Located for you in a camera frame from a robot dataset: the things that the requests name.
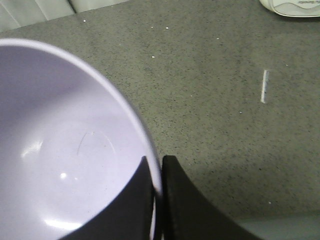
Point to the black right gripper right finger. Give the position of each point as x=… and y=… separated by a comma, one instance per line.
x=188, y=215

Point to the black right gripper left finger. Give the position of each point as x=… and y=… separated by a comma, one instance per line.
x=128, y=216

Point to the white curtain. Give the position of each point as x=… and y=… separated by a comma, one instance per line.
x=20, y=13

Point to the white rice cooker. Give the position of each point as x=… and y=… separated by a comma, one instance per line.
x=293, y=8

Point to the lilac plastic bowl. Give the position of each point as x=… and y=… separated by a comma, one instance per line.
x=69, y=143

